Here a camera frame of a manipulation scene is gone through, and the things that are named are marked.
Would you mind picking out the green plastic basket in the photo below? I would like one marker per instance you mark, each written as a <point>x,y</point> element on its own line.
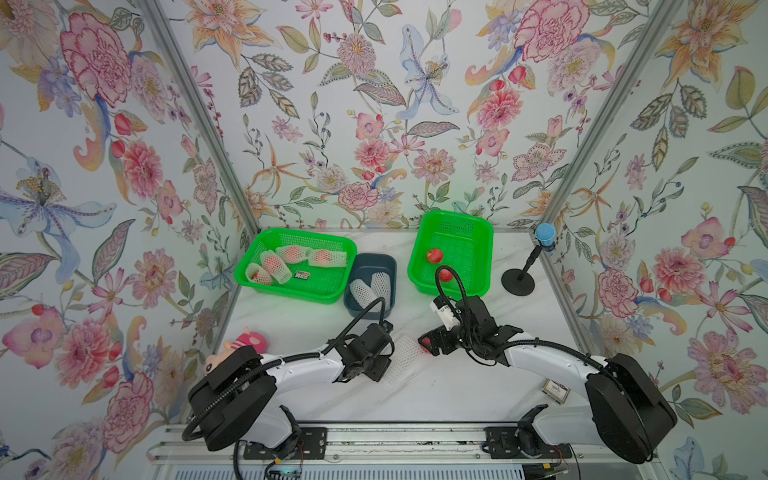
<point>324,286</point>
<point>467,244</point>

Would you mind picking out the pink plush toy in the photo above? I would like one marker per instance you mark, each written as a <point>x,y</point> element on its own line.
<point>247,338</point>

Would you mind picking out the right green plastic basket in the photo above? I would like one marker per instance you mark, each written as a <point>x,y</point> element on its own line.
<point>467,244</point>

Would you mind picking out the dark teal plastic bin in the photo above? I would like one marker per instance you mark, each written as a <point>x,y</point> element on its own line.
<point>364,266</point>

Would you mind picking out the left green plastic basket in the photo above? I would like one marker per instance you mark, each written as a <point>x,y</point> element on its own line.
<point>324,286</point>

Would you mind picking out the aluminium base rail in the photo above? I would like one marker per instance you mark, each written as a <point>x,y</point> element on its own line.
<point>337,444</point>

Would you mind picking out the small framed card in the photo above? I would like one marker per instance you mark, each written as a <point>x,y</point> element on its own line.
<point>556,391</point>

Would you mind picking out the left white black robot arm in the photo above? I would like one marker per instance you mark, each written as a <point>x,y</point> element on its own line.
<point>238,399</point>

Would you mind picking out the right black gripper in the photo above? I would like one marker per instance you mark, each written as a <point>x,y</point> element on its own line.
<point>439,332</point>

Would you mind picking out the blue microphone on black stand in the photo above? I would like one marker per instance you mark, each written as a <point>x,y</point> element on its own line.
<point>519,281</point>

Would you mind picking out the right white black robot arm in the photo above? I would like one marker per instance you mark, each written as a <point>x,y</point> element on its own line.
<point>625,411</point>

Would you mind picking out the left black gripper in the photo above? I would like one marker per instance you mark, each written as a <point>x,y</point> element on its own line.
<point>383,366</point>

